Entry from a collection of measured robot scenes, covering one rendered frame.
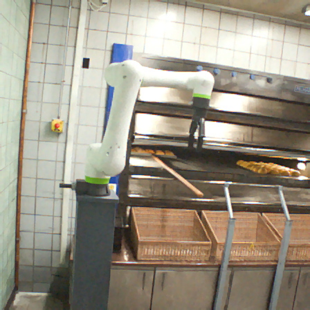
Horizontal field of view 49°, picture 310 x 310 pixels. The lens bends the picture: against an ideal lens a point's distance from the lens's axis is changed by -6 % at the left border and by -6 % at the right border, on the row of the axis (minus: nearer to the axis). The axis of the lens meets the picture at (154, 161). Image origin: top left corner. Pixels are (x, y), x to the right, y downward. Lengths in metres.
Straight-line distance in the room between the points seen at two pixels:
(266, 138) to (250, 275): 1.21
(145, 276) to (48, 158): 1.19
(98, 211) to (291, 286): 1.90
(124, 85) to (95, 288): 1.02
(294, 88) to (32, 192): 2.45
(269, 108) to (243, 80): 0.35
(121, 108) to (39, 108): 1.42
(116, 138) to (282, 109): 2.06
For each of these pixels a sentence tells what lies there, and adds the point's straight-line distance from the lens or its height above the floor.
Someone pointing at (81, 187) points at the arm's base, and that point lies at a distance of 1.78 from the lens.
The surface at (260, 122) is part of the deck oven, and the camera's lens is 3.25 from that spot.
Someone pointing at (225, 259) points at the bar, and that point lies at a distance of 2.71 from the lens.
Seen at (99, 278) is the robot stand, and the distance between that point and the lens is 1.90.
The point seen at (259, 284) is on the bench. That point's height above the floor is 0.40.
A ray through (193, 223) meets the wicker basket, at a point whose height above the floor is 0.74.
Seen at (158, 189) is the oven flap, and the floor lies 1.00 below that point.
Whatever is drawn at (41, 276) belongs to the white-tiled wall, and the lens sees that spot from 3.26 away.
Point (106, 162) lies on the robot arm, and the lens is 1.58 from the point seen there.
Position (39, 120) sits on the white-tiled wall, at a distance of 2.93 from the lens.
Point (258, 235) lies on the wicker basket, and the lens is 3.32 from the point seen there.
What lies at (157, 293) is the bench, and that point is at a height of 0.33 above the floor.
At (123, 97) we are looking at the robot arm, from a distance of 1.59.
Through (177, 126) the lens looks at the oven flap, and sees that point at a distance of 2.99.
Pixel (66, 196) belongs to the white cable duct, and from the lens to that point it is 2.98.
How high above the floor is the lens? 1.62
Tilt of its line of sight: 7 degrees down
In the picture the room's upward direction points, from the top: 6 degrees clockwise
